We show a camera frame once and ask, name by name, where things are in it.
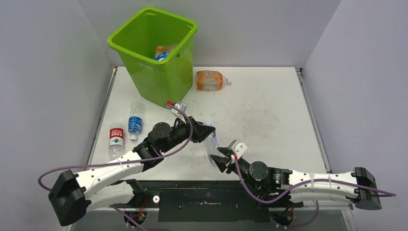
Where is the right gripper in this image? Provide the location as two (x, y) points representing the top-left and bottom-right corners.
(211, 148), (259, 189)

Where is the crushed orange label bottle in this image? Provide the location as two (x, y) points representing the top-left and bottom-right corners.
(155, 46), (169, 57)

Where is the large orange label bottle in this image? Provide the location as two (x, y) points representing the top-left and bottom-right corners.
(195, 70), (232, 91)

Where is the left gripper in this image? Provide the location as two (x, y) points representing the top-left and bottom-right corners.
(160, 114), (215, 154)

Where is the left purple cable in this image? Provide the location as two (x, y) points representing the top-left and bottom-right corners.
(38, 102), (194, 192)

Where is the crushed clear purple-label bottle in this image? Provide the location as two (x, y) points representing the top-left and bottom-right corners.
(204, 131), (220, 167)

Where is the blue label clear bottle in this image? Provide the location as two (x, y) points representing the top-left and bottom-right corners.
(128, 101), (145, 142)

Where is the green plastic bin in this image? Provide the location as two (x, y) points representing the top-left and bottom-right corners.
(107, 7), (198, 107)

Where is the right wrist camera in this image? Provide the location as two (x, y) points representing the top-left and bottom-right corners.
(228, 140), (248, 160)

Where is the red label Nongfu bottle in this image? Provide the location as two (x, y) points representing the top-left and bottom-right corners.
(108, 122), (124, 160)

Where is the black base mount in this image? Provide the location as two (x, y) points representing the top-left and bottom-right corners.
(105, 180), (306, 224)

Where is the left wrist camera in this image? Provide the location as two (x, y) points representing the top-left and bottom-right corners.
(166, 101), (188, 123)

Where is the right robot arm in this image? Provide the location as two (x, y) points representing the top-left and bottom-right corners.
(207, 147), (382, 210)

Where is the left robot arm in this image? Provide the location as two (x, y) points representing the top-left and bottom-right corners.
(48, 116), (216, 226)

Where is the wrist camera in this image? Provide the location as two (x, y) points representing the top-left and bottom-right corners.
(166, 101), (188, 123)
(228, 140), (248, 160)

